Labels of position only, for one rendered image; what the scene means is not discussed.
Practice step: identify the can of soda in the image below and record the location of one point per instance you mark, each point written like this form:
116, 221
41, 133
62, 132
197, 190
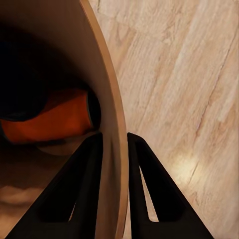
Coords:
23, 92
68, 112

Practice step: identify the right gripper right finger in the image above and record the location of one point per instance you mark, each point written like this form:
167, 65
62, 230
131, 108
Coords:
177, 218

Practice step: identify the trash can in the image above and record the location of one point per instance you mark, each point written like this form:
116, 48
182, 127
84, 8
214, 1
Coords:
62, 40

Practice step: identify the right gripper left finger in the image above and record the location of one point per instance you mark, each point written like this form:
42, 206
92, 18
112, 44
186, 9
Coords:
67, 208

